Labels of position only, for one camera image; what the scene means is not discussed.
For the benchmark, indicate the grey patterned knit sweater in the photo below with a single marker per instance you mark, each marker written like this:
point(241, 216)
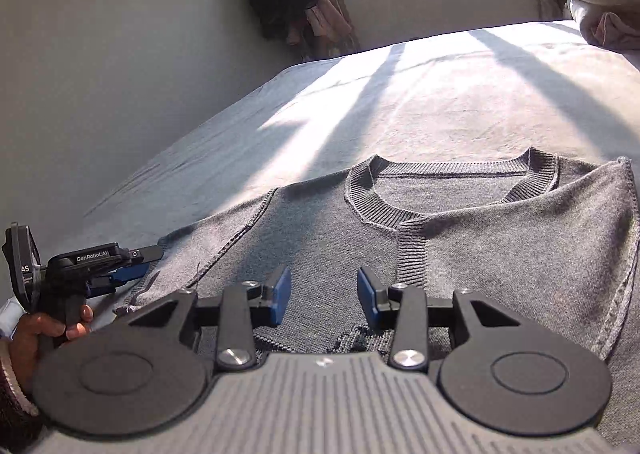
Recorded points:
point(500, 254)

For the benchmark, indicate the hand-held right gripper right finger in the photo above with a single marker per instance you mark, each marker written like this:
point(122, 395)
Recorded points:
point(367, 296)

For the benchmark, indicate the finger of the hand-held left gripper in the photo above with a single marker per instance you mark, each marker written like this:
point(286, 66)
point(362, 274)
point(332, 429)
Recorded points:
point(125, 274)
point(147, 253)

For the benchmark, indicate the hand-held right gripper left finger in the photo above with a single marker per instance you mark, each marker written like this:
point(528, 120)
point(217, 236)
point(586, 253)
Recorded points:
point(282, 296)

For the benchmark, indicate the pink hanging clothing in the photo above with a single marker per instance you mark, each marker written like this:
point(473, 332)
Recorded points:
point(327, 17)

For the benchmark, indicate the person's left forearm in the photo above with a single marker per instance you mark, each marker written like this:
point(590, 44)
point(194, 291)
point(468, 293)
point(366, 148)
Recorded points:
point(15, 414)

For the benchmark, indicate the bed with grey sheet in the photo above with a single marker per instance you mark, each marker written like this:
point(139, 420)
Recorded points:
point(425, 99)

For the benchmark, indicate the person's left hand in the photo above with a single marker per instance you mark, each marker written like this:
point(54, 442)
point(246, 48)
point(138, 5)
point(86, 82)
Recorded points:
point(30, 339)

